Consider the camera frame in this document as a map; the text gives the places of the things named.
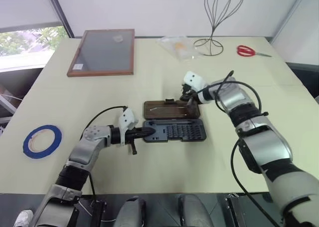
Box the clear plastic bag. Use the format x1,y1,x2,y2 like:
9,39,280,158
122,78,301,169
155,35,200,62

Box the black wire stand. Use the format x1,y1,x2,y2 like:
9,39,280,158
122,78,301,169
193,0,244,56

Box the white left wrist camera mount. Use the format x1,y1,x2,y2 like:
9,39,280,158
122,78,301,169
118,107,140,147

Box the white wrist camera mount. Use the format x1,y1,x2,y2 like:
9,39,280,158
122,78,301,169
118,107,140,147
182,71,208,92

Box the black window frame post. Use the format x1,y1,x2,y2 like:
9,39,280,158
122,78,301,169
44,0,75,38

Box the screwdriver bit case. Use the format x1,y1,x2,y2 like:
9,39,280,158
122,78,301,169
142,98,208,144

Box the wooden framed dark board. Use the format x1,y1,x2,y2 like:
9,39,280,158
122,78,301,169
66,28,136,77

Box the red handled scissors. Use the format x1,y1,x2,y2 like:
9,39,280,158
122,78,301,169
236,45,273,58

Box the grey metal rack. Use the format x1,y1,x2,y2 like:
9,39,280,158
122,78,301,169
0,93,20,118

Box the blue tape roll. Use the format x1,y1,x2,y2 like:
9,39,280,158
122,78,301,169
22,124,64,160

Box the black metal bracket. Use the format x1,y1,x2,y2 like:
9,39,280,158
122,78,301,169
224,193,241,227
93,199,108,227

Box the grey wall corner profile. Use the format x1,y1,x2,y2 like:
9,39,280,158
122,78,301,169
270,0,311,44

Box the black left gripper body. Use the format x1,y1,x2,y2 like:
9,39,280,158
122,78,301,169
123,128,139,156

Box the white sneaker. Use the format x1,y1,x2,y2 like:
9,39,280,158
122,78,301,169
13,209,34,227

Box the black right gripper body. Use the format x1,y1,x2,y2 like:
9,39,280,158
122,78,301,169
181,83,200,99

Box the white roller window blind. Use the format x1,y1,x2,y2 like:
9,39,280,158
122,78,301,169
0,0,62,33

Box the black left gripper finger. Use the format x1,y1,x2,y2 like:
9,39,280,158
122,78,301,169
135,132,155,140
135,126,156,134

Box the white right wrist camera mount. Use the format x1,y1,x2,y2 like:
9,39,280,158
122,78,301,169
182,71,208,92

